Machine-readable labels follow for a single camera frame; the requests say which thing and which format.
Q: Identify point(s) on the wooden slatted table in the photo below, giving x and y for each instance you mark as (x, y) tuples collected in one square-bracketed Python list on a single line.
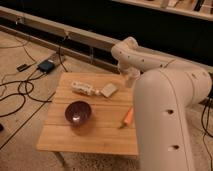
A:
[(101, 133)]

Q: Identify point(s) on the beige rectangular block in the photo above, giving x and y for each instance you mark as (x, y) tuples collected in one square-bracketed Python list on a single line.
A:
[(108, 90)]

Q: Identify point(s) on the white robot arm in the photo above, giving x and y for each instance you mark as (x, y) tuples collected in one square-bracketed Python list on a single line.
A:
[(165, 88)]

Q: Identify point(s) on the dark purple ceramic bowl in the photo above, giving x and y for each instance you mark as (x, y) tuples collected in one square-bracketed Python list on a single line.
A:
[(77, 113)]

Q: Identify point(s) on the orange toy carrot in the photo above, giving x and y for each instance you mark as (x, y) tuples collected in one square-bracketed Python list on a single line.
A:
[(127, 119)]

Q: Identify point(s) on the small black device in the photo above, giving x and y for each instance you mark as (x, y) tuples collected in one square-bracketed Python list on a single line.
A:
[(22, 67)]

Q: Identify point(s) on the black power adapter box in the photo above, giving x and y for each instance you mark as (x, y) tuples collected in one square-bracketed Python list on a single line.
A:
[(46, 66)]

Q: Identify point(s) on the white plastic bottle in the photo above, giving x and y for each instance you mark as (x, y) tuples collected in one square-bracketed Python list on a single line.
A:
[(84, 88)]

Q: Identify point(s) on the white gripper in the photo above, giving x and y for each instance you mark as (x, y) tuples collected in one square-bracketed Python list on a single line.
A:
[(130, 76)]

